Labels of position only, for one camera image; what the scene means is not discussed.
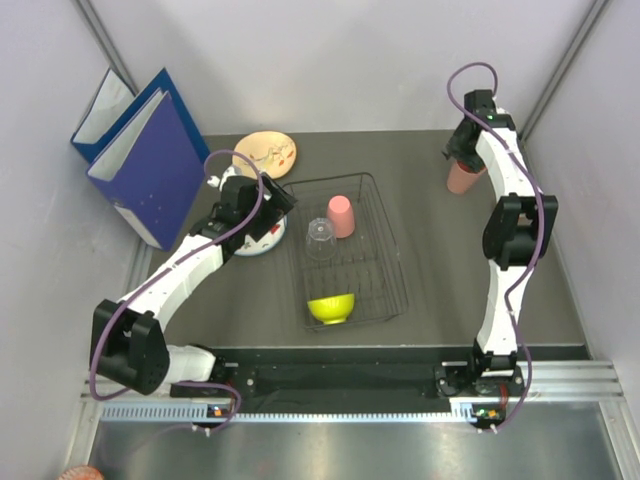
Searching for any rear blue binder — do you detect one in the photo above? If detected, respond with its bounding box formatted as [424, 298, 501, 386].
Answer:
[70, 68, 210, 164]

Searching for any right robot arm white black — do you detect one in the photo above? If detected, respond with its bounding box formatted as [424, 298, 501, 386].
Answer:
[446, 89, 559, 396]

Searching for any purple cable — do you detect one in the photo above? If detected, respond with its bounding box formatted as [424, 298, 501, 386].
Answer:
[447, 62, 547, 434]
[88, 149, 266, 431]

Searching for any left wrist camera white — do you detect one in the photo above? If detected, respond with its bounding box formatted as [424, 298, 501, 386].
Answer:
[206, 165, 242, 191]

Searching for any yellow-green bowl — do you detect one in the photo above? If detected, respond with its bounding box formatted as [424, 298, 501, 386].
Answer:
[307, 293, 355, 325]

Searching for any black wire dish rack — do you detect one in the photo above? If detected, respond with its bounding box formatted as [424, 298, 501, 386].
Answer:
[283, 172, 408, 331]

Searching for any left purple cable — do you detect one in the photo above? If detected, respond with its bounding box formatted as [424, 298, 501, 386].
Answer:
[88, 149, 266, 431]

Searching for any beige floral plate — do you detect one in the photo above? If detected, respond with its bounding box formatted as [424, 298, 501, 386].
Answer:
[234, 131, 297, 180]

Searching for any clear wine glass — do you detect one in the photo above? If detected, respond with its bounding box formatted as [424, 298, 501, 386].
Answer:
[305, 218, 337, 261]

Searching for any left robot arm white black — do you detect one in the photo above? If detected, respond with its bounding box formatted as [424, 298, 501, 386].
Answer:
[89, 169, 297, 399]

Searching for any pink cup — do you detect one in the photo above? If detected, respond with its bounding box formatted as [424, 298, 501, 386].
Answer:
[446, 160, 486, 195]
[327, 195, 355, 239]

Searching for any aluminium rail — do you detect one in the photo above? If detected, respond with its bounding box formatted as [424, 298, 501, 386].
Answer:
[95, 360, 624, 426]

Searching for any blue binder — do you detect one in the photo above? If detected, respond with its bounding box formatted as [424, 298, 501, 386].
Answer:
[86, 90, 203, 251]
[70, 68, 210, 164]

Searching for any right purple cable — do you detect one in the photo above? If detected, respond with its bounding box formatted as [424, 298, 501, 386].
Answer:
[447, 62, 547, 434]

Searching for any white plate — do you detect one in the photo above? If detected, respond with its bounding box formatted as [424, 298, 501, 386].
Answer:
[235, 216, 287, 257]

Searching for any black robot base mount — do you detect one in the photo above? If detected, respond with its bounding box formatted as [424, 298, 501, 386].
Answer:
[170, 346, 522, 414]

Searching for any front blue binder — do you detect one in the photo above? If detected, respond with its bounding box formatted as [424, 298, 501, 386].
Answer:
[86, 90, 203, 251]

